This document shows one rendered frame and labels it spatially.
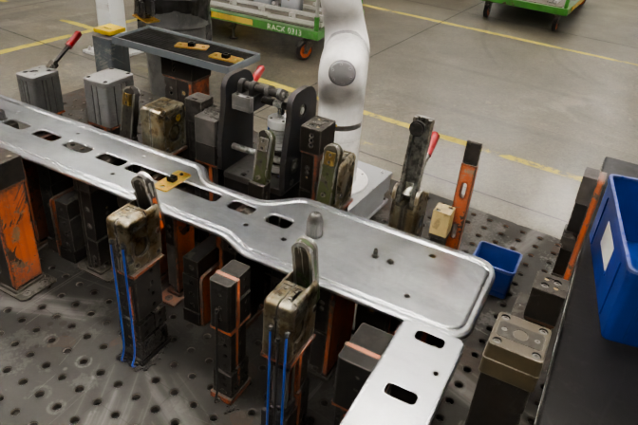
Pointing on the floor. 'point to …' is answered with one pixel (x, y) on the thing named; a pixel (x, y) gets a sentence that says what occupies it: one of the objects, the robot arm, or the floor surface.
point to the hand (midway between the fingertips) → (145, 8)
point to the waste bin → (178, 21)
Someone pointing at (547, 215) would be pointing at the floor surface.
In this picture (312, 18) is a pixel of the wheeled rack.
